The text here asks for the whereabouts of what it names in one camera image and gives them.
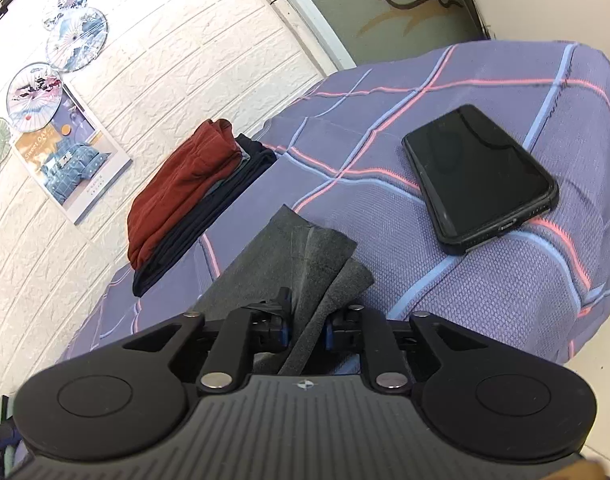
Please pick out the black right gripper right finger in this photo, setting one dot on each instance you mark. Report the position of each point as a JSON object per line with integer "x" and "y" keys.
{"x": 367, "y": 333}

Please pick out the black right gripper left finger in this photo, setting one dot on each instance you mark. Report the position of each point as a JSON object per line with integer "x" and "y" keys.
{"x": 263, "y": 327}

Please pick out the dark grey pants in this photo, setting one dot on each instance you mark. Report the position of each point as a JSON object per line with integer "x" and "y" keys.
{"x": 315, "y": 263}

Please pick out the purple plaid bed sheet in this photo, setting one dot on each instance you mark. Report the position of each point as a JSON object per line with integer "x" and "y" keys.
{"x": 544, "y": 288}

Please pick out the navy folded garment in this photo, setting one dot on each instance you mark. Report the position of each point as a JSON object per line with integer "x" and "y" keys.
{"x": 201, "y": 216}

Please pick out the red folded garment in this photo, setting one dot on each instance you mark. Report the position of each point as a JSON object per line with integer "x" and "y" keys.
{"x": 208, "y": 156}

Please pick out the black smartphone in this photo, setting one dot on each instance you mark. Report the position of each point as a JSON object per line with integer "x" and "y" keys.
{"x": 477, "y": 181}

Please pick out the green painted headboard panel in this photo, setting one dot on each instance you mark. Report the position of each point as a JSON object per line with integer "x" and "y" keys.
{"x": 388, "y": 30}

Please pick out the round painted fan lower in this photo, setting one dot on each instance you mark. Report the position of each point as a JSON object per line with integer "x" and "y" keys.
{"x": 33, "y": 97}

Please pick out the round painted fan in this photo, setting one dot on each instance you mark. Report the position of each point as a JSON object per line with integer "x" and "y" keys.
{"x": 76, "y": 39}
{"x": 33, "y": 97}

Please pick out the round painted fan upper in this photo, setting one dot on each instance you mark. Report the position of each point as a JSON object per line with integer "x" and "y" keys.
{"x": 76, "y": 39}

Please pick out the bedding poster on wall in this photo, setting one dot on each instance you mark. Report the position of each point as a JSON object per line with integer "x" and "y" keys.
{"x": 73, "y": 158}

